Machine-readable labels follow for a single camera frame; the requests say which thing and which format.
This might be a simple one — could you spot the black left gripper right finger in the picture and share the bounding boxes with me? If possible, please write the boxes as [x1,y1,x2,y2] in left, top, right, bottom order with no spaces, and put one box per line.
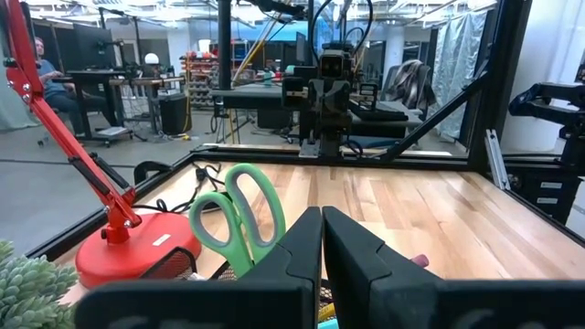
[322,206,585,329]

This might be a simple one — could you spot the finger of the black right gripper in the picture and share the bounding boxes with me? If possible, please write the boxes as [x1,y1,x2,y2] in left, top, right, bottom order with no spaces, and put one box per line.
[335,80,352,125]
[318,80,336,125]

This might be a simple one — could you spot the black mesh desk organizer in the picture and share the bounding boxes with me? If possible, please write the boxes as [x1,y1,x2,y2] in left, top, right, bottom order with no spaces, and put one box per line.
[140,246,337,324]

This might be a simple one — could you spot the green handled scissors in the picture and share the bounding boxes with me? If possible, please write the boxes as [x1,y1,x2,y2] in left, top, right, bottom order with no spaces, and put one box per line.
[188,163,288,279]

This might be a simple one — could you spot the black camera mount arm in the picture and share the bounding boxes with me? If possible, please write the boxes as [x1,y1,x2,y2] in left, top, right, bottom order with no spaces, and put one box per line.
[507,81,585,168]

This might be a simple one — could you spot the red desk lamp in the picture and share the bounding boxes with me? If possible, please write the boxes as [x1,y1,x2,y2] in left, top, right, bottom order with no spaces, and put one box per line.
[0,0,203,290]

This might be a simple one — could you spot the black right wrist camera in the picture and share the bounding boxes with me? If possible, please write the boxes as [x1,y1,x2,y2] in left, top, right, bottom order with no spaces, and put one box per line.
[319,48,347,80]

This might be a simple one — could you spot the striped jacket on chair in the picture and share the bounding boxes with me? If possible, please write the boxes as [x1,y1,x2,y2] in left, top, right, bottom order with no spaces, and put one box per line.
[387,58,437,111]

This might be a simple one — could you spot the black desk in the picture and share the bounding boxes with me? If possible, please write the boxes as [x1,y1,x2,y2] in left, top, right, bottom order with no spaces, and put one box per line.
[66,68,136,143]

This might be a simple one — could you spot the black pole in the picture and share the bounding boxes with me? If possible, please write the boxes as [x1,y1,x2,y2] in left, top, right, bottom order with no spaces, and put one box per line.
[217,0,233,91]

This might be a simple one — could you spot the green artificial succulent plant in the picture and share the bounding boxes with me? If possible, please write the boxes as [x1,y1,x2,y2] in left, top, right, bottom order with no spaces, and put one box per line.
[0,239,80,329]

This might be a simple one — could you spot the silver frame bracket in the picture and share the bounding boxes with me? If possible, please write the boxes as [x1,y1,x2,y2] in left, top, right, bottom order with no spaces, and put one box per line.
[484,129,511,191]

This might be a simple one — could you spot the pale plastic curtain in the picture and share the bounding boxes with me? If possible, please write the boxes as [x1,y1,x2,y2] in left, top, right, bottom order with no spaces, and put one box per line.
[431,8,489,141]

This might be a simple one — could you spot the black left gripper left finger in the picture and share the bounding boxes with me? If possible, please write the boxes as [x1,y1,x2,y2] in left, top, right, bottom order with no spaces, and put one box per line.
[75,206,324,329]

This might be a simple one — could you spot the black lamp cable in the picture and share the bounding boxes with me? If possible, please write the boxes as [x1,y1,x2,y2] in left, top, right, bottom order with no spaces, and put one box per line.
[132,159,229,216]

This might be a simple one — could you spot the black computer monitor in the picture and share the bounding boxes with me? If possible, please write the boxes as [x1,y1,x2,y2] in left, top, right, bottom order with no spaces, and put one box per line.
[72,25,116,70]

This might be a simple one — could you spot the person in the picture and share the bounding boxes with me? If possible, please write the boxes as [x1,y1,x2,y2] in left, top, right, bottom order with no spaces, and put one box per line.
[34,36,109,138]

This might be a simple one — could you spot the black trash bin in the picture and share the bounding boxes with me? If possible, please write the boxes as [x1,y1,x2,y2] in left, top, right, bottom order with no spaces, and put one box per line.
[157,93,194,136]

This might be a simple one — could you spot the black frame clamp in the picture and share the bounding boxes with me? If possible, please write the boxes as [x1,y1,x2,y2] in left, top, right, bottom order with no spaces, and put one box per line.
[133,160,174,185]

